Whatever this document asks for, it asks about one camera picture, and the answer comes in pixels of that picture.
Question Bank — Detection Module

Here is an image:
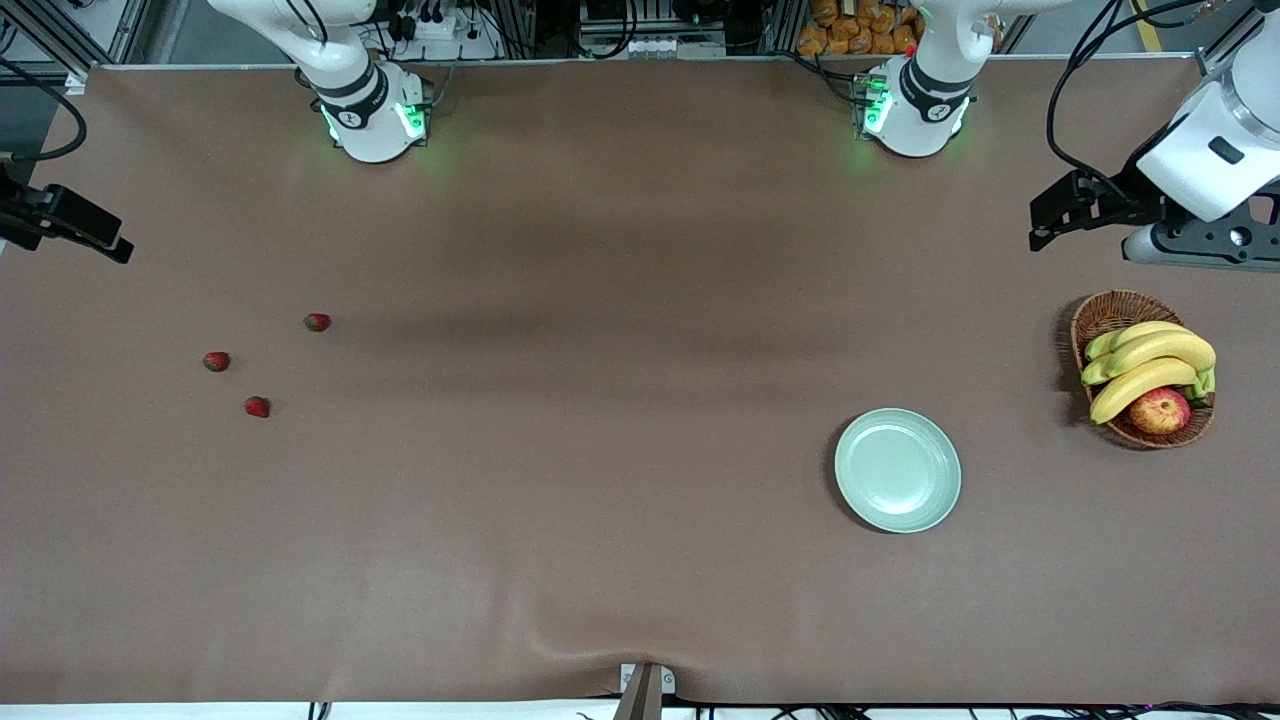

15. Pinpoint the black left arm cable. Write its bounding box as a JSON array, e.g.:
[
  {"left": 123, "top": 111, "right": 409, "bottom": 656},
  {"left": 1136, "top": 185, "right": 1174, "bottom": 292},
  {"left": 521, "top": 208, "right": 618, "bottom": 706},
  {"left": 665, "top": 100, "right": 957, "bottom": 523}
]
[{"left": 1046, "top": 0, "right": 1263, "bottom": 201}]

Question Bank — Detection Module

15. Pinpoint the red yellow apple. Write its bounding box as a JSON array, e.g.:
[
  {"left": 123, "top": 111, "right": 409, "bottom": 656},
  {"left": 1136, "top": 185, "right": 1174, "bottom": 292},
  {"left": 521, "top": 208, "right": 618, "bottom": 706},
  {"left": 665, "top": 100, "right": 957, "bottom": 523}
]
[{"left": 1130, "top": 387, "right": 1192, "bottom": 436}]

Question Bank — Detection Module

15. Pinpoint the brown wicker basket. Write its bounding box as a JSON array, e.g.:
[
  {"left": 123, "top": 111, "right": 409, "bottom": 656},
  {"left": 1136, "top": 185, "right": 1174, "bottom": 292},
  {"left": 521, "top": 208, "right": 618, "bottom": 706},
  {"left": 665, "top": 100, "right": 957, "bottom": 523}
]
[{"left": 1070, "top": 290, "right": 1216, "bottom": 450}]

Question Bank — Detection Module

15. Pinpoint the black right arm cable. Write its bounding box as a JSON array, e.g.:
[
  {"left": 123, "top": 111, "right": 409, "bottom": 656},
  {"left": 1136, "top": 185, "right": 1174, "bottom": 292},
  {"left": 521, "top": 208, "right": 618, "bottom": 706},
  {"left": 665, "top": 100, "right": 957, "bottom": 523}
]
[{"left": 0, "top": 58, "right": 89, "bottom": 166}]

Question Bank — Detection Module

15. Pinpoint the white connector strip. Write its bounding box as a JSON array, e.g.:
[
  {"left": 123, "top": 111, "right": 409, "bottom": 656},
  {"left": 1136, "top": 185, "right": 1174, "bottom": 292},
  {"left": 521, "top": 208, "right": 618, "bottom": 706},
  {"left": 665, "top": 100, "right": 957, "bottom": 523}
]
[{"left": 588, "top": 35, "right": 726, "bottom": 59}]

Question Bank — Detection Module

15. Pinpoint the aluminium frame profile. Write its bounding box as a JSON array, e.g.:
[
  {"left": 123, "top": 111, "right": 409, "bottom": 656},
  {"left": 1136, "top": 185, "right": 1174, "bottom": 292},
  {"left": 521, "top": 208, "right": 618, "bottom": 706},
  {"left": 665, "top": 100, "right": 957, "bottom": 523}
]
[
  {"left": 0, "top": 0, "right": 151, "bottom": 69},
  {"left": 1195, "top": 15, "right": 1266, "bottom": 79}
]

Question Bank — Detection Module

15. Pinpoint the pale green round plate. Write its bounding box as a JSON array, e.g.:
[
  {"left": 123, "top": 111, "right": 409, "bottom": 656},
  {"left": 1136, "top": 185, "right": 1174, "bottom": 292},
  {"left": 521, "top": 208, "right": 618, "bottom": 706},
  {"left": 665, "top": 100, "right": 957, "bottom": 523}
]
[{"left": 834, "top": 407, "right": 963, "bottom": 534}]

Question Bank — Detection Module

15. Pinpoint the white power strip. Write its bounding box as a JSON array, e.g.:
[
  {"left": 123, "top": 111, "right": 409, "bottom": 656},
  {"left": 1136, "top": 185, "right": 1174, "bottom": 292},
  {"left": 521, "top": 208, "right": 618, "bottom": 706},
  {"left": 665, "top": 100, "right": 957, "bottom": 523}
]
[{"left": 390, "top": 5, "right": 483, "bottom": 43}]

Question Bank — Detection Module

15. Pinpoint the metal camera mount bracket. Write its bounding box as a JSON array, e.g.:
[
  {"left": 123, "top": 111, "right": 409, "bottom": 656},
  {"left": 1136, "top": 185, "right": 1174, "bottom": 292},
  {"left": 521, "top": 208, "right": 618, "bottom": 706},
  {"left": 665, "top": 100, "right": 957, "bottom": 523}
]
[{"left": 615, "top": 662, "right": 677, "bottom": 720}]

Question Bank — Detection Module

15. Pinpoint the yellow banana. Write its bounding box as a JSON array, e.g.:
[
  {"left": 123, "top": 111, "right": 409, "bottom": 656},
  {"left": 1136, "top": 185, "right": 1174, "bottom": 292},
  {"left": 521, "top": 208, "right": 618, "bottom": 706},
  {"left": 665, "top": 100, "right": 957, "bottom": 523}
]
[
  {"left": 1080, "top": 330, "right": 1218, "bottom": 387},
  {"left": 1085, "top": 321, "right": 1191, "bottom": 362},
  {"left": 1089, "top": 357, "right": 1200, "bottom": 425}
]

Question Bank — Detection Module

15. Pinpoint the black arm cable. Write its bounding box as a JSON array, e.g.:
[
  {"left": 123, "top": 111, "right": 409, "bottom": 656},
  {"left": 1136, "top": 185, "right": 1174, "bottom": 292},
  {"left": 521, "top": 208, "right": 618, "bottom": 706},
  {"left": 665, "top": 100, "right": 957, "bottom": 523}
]
[
  {"left": 0, "top": 58, "right": 89, "bottom": 166},
  {"left": 1046, "top": 0, "right": 1263, "bottom": 201}
]

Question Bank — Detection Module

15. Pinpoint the brown table cover mat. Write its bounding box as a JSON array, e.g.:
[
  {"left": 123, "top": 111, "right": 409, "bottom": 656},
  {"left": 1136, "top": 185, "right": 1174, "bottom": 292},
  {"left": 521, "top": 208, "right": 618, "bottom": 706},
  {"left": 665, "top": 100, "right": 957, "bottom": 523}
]
[{"left": 0, "top": 55, "right": 1280, "bottom": 706}]

